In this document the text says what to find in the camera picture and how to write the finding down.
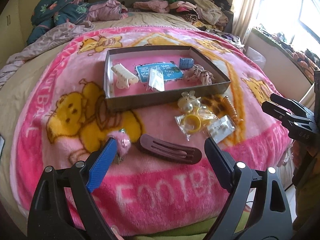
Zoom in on maroon hair clip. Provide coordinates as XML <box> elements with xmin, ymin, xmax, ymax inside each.
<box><xmin>136</xmin><ymin>134</ymin><xmax>202</xmax><ymax>165</ymax></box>

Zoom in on pink sheer hair scrunchie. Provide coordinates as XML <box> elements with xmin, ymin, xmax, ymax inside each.
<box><xmin>183</xmin><ymin>64</ymin><xmax>216</xmax><ymax>86</ymax></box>

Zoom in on dark cardboard tray box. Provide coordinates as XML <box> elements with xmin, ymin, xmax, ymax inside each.
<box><xmin>104</xmin><ymin>46</ymin><xmax>231</xmax><ymax>112</ymax></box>

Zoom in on pink fluffy hair clip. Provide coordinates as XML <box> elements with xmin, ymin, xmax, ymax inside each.
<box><xmin>107</xmin><ymin>129</ymin><xmax>131</xmax><ymax>164</ymax></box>

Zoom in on yellow hoop earrings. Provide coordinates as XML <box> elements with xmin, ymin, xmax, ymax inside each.
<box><xmin>175</xmin><ymin>105</ymin><xmax>218</xmax><ymax>141</ymax></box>

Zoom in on pink cartoon fleece blanket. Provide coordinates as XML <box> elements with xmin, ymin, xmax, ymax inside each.
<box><xmin>10</xmin><ymin>27</ymin><xmax>291</xmax><ymax>236</ymax></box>

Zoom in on pearl flower hair clip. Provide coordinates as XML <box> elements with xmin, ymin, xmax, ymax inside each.
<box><xmin>177</xmin><ymin>90</ymin><xmax>201</xmax><ymax>113</ymax></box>

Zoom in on cream window curtain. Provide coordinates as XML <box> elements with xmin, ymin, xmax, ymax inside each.
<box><xmin>232</xmin><ymin>0</ymin><xmax>261</xmax><ymax>44</ymax></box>

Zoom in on cream white hair claw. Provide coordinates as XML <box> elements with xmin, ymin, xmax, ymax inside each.
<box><xmin>111</xmin><ymin>63</ymin><xmax>139</xmax><ymax>89</ymax></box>

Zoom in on dark floral quilt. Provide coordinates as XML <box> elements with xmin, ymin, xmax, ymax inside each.
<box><xmin>27</xmin><ymin>0</ymin><xmax>91</xmax><ymax>45</ymax></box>

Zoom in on peach spiral hair clip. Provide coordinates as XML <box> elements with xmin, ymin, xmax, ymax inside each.
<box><xmin>222</xmin><ymin>96</ymin><xmax>243</xmax><ymax>125</ymax></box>

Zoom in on pink folded garment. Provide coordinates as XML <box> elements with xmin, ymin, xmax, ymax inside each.
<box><xmin>133</xmin><ymin>0</ymin><xmax>170</xmax><ymax>14</ymax></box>

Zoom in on clear box of rhinestone earrings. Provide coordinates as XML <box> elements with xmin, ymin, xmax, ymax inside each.
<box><xmin>178</xmin><ymin>57</ymin><xmax>194</xmax><ymax>70</ymax></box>

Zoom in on pile of clothes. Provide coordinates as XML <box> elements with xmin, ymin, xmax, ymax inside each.
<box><xmin>168</xmin><ymin>0</ymin><xmax>244</xmax><ymax>50</ymax></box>

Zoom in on clear plastic packet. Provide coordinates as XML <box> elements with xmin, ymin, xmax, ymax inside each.
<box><xmin>147</xmin><ymin>67</ymin><xmax>165</xmax><ymax>92</ymax></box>

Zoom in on lilac crumpled blanket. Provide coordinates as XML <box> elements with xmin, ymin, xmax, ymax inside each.
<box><xmin>1</xmin><ymin>21</ymin><xmax>95</xmax><ymax>88</ymax></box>

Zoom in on pearl earrings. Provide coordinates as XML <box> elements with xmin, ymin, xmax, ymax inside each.
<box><xmin>207</xmin><ymin>115</ymin><xmax>236</xmax><ymax>144</ymax></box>

